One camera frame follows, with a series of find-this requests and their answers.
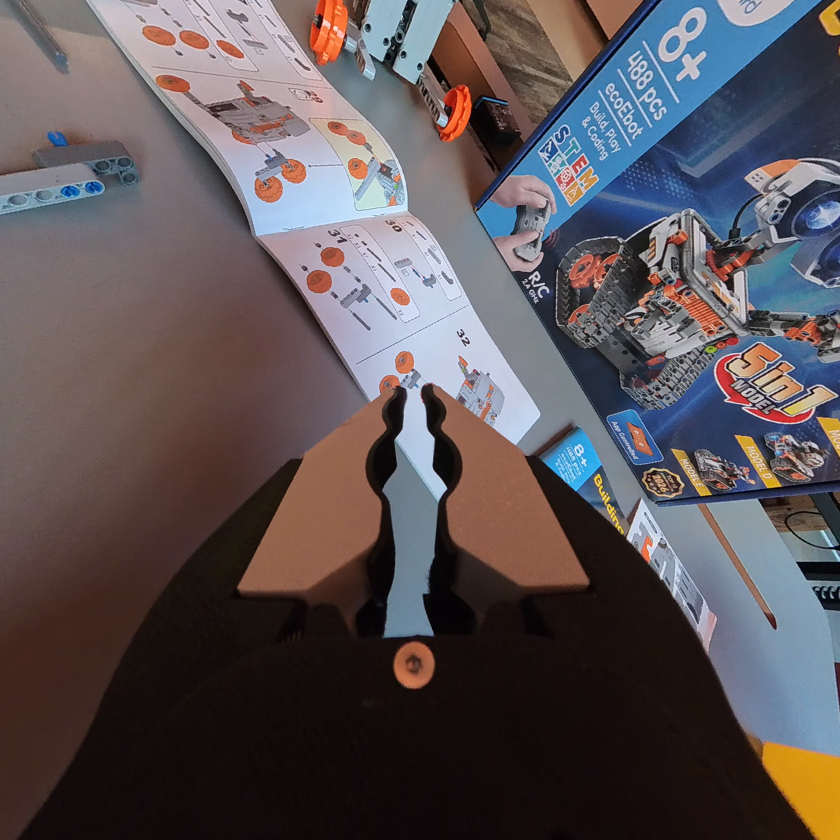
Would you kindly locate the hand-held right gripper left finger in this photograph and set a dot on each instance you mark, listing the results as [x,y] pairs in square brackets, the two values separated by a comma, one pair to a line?
[309,525]

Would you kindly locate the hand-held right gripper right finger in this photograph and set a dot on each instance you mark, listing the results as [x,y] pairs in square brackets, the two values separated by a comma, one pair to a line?
[512,525]

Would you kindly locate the grey beam with blue pin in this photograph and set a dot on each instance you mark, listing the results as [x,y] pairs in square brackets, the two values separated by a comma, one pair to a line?
[59,177]

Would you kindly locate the thin dark axle piece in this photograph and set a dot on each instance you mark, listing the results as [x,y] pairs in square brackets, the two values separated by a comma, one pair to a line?
[42,37]

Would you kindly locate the grey desk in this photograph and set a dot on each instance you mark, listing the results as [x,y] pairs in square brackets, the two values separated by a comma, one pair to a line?
[131,394]

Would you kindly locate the small colourful booklet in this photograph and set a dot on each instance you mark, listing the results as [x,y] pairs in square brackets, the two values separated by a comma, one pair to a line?
[584,479]

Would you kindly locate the white orange booklet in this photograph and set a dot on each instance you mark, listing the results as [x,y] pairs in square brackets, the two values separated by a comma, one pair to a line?
[676,571]

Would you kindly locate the blue toy robot box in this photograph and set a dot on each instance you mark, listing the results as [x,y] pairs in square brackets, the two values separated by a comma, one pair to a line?
[683,263]

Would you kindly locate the open white instruction booklet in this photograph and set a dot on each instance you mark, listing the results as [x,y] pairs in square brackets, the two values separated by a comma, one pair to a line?
[289,184]

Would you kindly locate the small black module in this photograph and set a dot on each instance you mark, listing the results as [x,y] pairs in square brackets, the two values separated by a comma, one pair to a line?
[499,131]

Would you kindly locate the yellow flat object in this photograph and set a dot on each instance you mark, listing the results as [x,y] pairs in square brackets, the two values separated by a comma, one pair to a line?
[807,794]

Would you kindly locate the grey orange robot model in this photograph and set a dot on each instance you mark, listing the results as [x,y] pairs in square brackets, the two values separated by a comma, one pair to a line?
[394,40]

